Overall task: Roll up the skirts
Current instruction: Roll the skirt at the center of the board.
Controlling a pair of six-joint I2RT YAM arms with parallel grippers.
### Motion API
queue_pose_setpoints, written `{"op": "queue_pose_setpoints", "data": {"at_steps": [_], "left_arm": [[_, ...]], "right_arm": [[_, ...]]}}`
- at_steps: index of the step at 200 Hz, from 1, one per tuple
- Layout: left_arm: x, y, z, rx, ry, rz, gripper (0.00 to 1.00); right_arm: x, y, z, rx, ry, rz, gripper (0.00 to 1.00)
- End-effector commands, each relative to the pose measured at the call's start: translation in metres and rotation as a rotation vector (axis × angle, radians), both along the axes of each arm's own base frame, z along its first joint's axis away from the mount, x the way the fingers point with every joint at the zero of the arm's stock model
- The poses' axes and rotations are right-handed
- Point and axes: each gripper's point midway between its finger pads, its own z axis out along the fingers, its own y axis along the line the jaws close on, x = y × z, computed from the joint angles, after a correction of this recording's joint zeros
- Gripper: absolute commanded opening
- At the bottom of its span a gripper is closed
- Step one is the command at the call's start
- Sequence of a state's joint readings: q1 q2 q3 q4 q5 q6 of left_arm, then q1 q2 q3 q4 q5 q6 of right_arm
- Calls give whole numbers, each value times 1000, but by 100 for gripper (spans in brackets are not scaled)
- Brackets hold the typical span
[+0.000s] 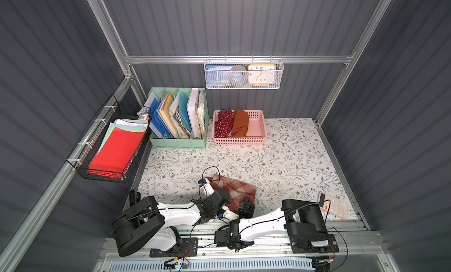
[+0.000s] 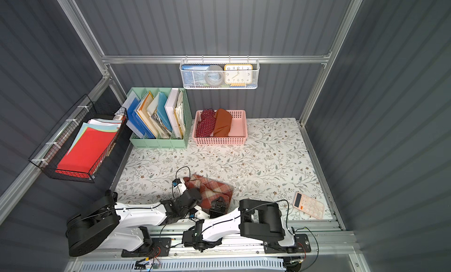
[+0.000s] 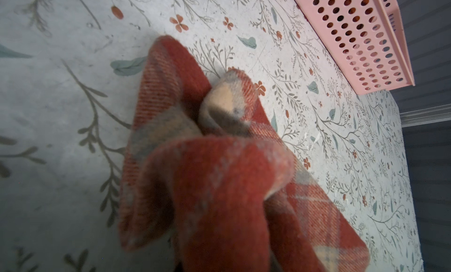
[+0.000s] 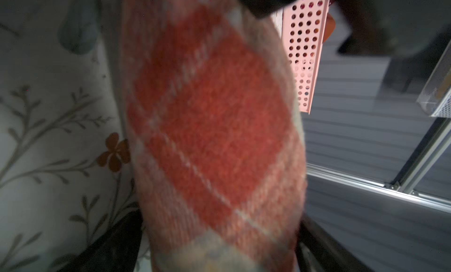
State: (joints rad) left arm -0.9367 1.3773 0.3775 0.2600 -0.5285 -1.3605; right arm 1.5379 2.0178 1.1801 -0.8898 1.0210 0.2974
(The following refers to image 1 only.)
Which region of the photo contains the red plaid skirt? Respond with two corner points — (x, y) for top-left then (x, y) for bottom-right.
(207, 174), (257, 213)

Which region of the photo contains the pink plastic basket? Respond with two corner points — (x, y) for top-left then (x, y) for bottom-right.
(212, 110), (267, 145)

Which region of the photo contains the red polka dot skirt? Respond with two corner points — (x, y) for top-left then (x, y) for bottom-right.
(214, 109), (234, 138)

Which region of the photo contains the rust brown skirt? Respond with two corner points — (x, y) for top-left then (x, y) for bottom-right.
(231, 108), (250, 138)

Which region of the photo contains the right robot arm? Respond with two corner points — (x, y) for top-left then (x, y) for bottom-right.
(214, 198), (339, 254)

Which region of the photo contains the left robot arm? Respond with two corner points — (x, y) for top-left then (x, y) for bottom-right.
(112, 188), (231, 257)

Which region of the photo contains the grey tape roll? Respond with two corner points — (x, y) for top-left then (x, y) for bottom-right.
(229, 65), (248, 87)

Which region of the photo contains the floral table mat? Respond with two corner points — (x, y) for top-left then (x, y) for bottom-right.
(138, 118), (357, 220)

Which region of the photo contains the black stapler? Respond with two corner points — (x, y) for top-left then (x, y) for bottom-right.
(129, 189), (140, 207)

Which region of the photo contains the white calculator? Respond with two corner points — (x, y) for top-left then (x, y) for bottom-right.
(318, 192), (350, 220)

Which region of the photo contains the white binder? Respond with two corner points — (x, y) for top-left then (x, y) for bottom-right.
(187, 88), (201, 139)

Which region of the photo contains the blue folder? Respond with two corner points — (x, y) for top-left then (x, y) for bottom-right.
(149, 98), (174, 139)

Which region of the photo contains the red paper stack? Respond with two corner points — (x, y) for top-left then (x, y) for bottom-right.
(88, 123), (146, 178)

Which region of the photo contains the green file organizer box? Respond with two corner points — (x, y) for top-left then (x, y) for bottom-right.
(148, 87), (209, 149)

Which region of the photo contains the blue box in basket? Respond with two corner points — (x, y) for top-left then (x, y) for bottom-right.
(204, 64), (233, 89)

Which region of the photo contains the yellow alarm clock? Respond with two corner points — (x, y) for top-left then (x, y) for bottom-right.
(247, 64), (277, 86)

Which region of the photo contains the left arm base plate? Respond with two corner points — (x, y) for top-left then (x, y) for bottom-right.
(149, 238), (198, 259)

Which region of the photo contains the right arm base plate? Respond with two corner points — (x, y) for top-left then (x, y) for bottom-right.
(290, 234), (339, 254)

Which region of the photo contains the black wire wall basket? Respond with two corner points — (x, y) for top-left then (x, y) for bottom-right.
(67, 96), (152, 183)

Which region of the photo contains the white wire wall basket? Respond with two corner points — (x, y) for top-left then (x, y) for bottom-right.
(204, 57), (284, 90)

